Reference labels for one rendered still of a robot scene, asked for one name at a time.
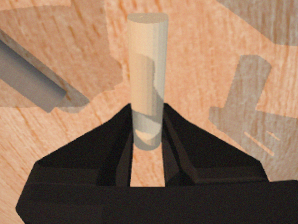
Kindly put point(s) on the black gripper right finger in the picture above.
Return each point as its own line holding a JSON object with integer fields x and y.
{"x": 202, "y": 158}

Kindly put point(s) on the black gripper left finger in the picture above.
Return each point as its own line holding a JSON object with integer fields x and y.
{"x": 94, "y": 157}

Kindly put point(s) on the beige cylinder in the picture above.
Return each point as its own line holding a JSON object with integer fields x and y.
{"x": 147, "y": 48}

